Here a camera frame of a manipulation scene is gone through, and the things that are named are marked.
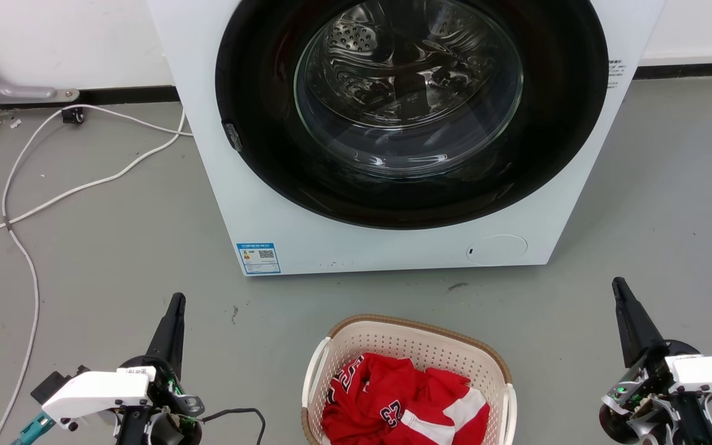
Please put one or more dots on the grey floor pipe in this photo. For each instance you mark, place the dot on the grey floor pipe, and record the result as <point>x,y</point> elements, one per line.
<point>10,91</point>

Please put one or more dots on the white front-load washing machine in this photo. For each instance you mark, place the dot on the white front-load washing machine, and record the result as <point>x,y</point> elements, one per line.
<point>220,185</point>

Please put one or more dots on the red and white jersey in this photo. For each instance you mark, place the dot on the red and white jersey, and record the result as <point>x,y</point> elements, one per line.
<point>387,395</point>

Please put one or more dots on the round white filter cover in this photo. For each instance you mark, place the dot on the round white filter cover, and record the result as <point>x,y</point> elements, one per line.
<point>497,250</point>

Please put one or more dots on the blue energy label sticker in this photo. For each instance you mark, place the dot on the blue energy label sticker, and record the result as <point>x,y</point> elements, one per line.
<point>258,258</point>

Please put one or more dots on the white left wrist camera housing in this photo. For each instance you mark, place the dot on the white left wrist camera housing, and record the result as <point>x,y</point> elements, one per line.
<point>96,390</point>

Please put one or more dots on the beige perforated laundry basket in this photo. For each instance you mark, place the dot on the beige perforated laundry basket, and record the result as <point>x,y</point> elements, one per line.
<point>393,339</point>

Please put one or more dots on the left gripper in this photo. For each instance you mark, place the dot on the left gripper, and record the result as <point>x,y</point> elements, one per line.
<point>164,408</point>

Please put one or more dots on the black round washer door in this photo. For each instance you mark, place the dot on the black round washer door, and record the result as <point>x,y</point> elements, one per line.
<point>257,74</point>

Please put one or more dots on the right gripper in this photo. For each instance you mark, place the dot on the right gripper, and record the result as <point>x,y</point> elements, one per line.
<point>643,395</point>

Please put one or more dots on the black text warning label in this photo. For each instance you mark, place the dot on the black text warning label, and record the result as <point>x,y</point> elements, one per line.
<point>615,74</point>

